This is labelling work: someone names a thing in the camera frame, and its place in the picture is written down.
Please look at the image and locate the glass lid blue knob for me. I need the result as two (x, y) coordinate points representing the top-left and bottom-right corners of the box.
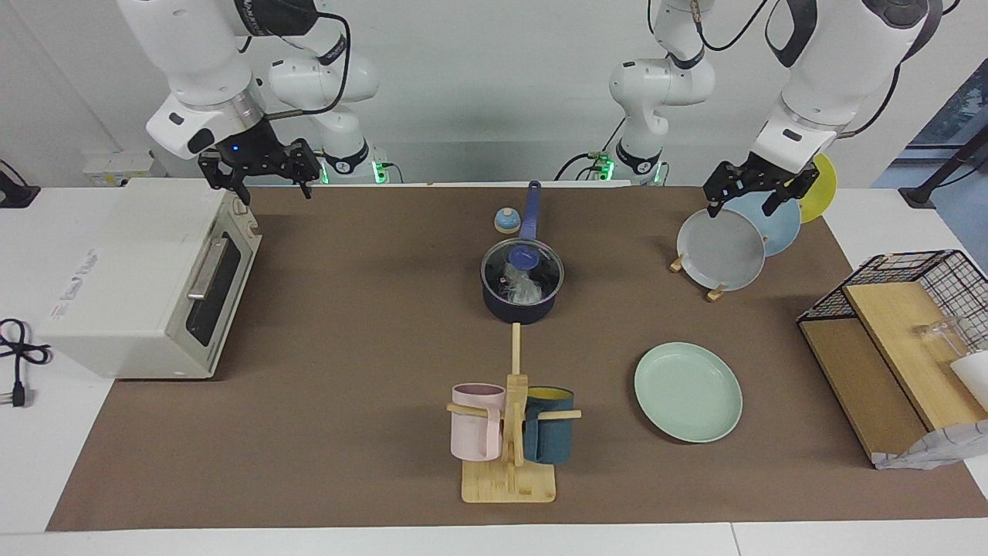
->
(481, 238), (564, 304)

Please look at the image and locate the translucent vermicelli bundle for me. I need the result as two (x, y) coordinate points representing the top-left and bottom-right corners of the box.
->
(502, 264), (546, 303)

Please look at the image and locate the light blue plate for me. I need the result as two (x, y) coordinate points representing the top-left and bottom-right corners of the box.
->
(726, 189), (802, 257)

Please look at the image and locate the grey plate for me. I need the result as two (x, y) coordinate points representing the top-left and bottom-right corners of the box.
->
(677, 208), (766, 292)

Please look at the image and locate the yellow plate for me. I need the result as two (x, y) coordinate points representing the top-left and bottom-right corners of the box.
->
(799, 152), (837, 225)

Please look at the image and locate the wooden plate rack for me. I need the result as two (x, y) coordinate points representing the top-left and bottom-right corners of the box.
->
(669, 253), (728, 302)

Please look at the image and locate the mint green plate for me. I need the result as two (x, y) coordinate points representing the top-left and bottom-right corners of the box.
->
(634, 342), (743, 444)

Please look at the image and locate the white power strip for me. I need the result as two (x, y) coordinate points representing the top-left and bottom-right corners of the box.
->
(83, 152), (155, 188)

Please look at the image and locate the cream toaster oven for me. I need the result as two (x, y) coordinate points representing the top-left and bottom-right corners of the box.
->
(37, 179), (263, 381)

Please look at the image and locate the black stand leg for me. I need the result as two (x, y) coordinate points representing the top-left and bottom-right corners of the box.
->
(899, 127), (988, 208)

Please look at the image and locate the clear glass cup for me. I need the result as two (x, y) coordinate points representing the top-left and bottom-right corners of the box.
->
(915, 315), (970, 359)

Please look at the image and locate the brown table mat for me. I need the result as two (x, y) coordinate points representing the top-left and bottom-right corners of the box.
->
(46, 185), (988, 532)

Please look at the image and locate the dark blue saucepan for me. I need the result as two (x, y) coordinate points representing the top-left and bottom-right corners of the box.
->
(480, 181), (565, 325)

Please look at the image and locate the black desk clamp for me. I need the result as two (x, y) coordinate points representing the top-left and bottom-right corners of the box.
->
(0, 158), (41, 209)

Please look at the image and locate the white cup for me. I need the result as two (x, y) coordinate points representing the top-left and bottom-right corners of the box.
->
(949, 351), (988, 412)

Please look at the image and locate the dark teal mug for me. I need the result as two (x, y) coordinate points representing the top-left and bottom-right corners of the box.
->
(523, 386), (575, 465)

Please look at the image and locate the white patterned bag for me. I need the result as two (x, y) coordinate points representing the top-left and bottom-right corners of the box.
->
(872, 421), (988, 470)

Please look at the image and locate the pink mug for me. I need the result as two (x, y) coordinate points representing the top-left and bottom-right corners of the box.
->
(451, 383), (507, 463)

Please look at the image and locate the wooden mug tree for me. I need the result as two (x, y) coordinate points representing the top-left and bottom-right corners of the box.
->
(446, 323), (582, 504)

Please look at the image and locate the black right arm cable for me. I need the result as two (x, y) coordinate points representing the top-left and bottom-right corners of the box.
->
(262, 8), (353, 120)

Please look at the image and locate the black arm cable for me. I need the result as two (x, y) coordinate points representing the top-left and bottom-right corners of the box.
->
(691, 0), (962, 141)
(262, 8), (353, 120)

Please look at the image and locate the black wire basket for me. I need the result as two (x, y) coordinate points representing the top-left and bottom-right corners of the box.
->
(797, 249), (988, 356)

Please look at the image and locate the black base cable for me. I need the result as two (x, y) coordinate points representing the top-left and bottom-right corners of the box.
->
(554, 116), (622, 183)

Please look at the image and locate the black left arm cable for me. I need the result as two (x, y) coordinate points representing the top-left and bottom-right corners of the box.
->
(691, 0), (962, 141)

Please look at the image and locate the black power cord plug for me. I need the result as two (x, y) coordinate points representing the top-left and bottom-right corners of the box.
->
(0, 318), (53, 409)

